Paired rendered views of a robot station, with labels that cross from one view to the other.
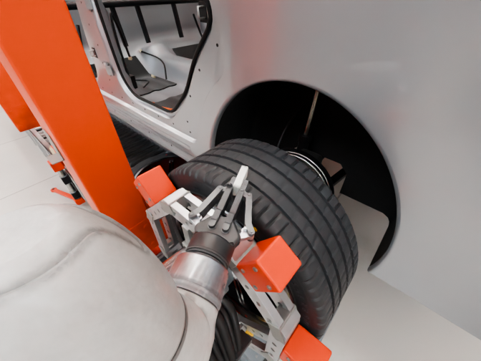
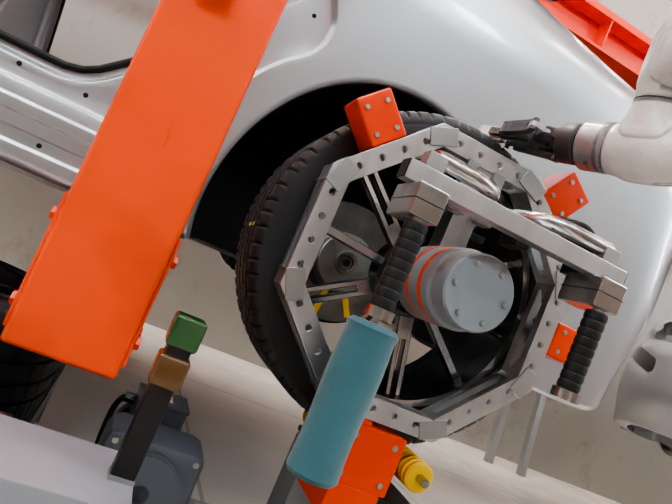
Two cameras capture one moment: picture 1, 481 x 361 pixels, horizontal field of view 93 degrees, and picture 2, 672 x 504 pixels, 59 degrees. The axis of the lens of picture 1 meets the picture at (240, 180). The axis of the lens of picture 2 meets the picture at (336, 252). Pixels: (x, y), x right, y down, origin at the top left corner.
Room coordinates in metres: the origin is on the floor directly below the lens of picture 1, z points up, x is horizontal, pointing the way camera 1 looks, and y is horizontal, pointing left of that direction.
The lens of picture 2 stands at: (-0.09, 1.12, 0.75)
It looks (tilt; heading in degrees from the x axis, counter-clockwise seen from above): 4 degrees up; 302
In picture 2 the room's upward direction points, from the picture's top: 23 degrees clockwise
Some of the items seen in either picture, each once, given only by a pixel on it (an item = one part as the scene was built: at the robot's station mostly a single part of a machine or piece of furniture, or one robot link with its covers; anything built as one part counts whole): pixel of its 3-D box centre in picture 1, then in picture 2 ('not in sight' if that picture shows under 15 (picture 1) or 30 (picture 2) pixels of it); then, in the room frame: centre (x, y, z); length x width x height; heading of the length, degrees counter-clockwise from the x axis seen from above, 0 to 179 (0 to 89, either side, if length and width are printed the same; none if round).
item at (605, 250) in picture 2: not in sight; (549, 216); (0.19, 0.09, 1.03); 0.19 x 0.18 x 0.11; 139
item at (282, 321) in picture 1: (212, 273); (431, 283); (0.35, 0.09, 0.85); 0.54 x 0.07 x 0.54; 49
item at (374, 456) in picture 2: not in sight; (347, 460); (0.38, 0.06, 0.48); 0.16 x 0.12 x 0.17; 139
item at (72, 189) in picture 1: (67, 181); not in sight; (1.42, 1.42, 0.30); 0.09 x 0.05 x 0.50; 49
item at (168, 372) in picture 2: not in sight; (169, 369); (0.42, 0.56, 0.59); 0.04 x 0.04 x 0.04; 49
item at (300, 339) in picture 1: (304, 354); (558, 343); (0.14, -0.15, 0.85); 0.09 x 0.08 x 0.07; 49
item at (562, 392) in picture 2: not in sight; (581, 353); (0.06, 0.11, 0.83); 0.04 x 0.04 x 0.16
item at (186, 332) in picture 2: not in sight; (186, 332); (0.42, 0.56, 0.64); 0.04 x 0.04 x 0.04; 49
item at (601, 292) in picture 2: not in sight; (591, 292); (0.08, 0.09, 0.93); 0.09 x 0.05 x 0.05; 139
